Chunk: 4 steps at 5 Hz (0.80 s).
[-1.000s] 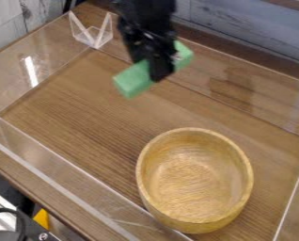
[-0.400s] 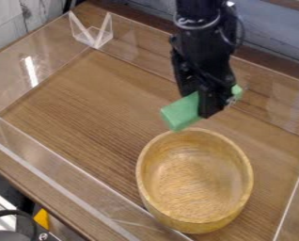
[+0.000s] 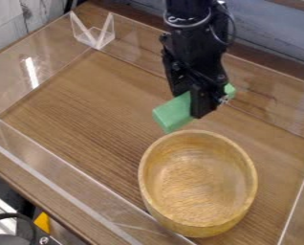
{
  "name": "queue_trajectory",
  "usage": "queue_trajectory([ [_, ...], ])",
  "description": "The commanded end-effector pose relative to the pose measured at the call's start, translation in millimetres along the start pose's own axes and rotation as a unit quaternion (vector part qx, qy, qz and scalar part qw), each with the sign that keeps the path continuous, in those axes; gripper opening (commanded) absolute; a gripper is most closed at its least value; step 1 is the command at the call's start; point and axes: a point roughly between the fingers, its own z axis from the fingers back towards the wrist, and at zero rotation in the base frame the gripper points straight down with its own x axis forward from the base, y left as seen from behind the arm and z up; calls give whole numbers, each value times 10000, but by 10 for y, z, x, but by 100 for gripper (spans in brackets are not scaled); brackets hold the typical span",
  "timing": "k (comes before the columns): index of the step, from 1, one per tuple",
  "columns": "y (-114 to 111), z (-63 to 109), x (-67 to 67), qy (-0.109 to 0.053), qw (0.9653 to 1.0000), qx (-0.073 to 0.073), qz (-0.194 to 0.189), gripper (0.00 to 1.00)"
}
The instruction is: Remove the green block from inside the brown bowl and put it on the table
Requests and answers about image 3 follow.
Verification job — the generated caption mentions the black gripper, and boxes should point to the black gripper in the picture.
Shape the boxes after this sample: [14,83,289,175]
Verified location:
[160,18,228,119]

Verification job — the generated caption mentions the green rectangular block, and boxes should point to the green rectangular block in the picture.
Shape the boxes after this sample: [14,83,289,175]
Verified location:
[152,82,236,133]

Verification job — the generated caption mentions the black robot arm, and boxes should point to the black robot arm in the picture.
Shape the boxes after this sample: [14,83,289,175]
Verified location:
[160,0,229,119]

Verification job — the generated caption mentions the brown wooden bowl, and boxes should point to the brown wooden bowl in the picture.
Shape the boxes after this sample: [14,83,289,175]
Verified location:
[137,130,258,238]

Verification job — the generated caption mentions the yellow black device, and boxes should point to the yellow black device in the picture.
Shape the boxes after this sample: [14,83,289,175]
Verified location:
[14,212,64,245]

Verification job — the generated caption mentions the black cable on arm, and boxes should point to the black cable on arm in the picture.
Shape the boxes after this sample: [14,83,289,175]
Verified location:
[206,1,237,46]

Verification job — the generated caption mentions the clear acrylic corner bracket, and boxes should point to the clear acrylic corner bracket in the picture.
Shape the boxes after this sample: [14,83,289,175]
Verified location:
[69,12,114,51]

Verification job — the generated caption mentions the clear acrylic front wall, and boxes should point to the clear acrylic front wall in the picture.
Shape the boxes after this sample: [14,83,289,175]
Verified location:
[0,120,197,245]

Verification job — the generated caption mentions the black cable lower left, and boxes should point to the black cable lower left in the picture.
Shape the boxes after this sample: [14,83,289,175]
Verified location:
[0,212,37,245]

